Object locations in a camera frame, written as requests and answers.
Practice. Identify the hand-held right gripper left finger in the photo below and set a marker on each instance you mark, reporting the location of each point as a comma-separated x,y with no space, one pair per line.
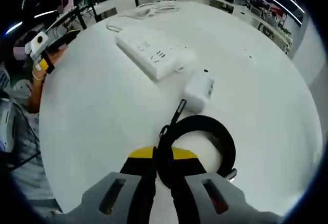
112,198

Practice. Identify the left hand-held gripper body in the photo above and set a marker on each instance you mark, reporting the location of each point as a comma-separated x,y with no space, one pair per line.
37,44

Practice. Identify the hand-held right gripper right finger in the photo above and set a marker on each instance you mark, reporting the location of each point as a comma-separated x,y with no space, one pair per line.
205,201

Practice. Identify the white charger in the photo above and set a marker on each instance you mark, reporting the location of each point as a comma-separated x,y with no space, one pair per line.
198,90

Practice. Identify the white power strip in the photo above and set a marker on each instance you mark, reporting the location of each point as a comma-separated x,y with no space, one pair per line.
153,52

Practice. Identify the black laptop stand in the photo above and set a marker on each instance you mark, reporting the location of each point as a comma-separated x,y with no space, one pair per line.
82,16

